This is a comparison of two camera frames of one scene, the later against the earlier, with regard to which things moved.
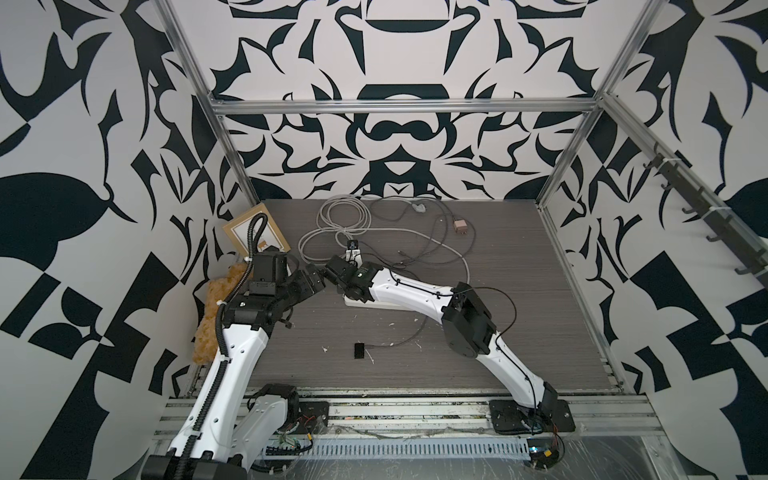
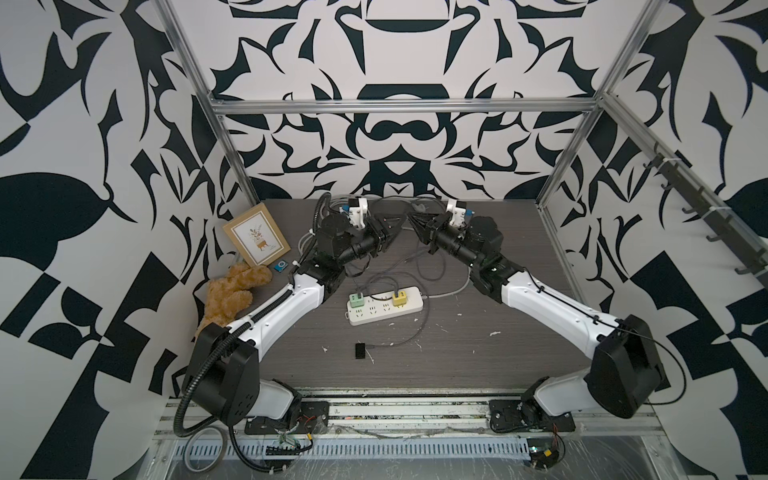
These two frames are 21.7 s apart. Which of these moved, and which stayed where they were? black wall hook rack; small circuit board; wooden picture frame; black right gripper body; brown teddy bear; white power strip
Moved: white power strip; black right gripper body
Stayed: small circuit board; wooden picture frame; black wall hook rack; brown teddy bear
